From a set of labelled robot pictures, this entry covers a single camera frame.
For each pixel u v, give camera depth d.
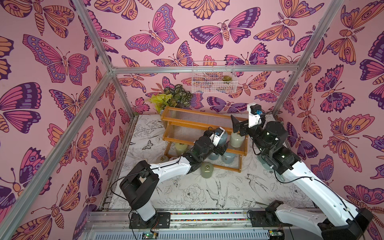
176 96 1.01
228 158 0.88
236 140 0.78
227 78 0.92
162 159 0.87
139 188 0.44
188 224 0.73
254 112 0.52
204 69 0.94
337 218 0.39
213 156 0.93
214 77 0.95
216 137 0.68
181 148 0.90
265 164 0.51
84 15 0.70
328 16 0.72
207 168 0.83
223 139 0.80
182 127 1.06
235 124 0.59
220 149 0.71
